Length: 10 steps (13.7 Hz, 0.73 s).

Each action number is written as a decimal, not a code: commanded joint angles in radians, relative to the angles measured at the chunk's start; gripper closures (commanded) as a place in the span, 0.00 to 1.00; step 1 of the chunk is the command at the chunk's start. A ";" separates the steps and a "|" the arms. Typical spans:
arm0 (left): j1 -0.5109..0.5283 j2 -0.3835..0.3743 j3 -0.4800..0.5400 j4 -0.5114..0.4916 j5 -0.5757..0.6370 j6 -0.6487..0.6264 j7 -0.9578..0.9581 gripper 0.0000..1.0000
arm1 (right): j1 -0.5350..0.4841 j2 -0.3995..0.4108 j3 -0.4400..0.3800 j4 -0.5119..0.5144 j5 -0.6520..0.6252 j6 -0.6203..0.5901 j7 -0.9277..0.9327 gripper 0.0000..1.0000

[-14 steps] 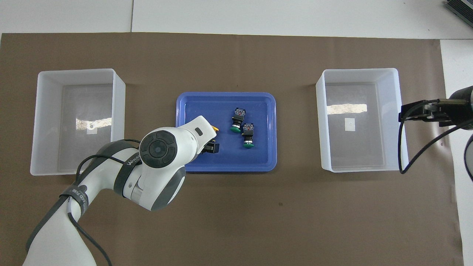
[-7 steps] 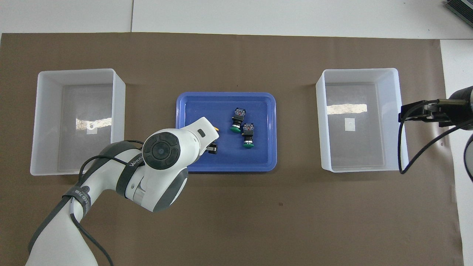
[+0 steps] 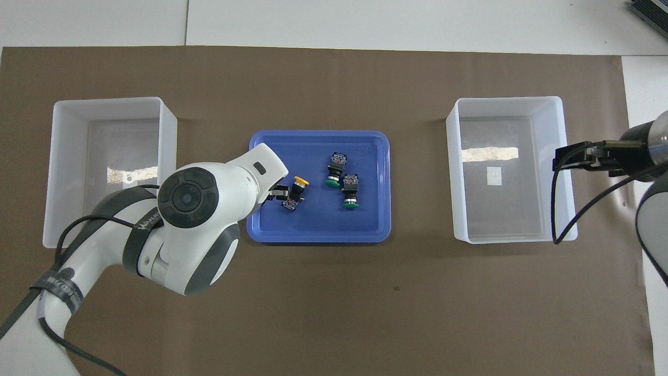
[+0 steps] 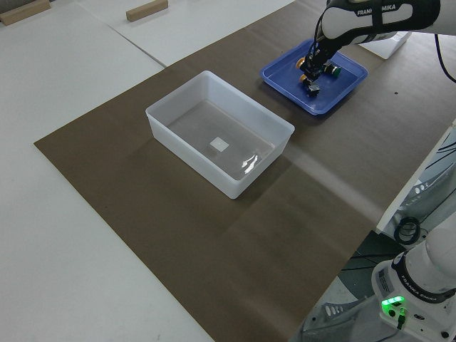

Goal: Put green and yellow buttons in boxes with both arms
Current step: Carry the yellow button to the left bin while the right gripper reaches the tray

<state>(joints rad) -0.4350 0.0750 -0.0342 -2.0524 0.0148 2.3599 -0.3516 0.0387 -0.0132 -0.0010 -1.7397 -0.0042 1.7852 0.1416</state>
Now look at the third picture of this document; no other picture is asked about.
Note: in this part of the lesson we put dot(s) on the translucent white plastic box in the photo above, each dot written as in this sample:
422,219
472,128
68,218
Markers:
68,156
511,214

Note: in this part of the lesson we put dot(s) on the dark grey ribbed device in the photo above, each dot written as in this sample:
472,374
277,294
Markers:
652,13

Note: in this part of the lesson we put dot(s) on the brown paper mat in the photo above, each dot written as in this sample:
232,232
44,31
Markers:
323,303

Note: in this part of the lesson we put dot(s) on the white paper label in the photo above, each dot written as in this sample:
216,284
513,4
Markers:
493,176

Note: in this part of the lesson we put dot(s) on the green push button switch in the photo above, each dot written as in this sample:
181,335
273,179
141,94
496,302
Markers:
350,181
338,157

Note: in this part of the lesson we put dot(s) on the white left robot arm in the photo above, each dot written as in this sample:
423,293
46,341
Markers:
193,209

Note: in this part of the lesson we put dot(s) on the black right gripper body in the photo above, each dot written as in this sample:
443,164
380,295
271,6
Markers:
634,154

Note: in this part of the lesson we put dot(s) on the blue plastic tray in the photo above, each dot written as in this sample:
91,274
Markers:
318,224

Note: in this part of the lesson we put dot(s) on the yellow push button switch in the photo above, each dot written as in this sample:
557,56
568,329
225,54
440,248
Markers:
300,181

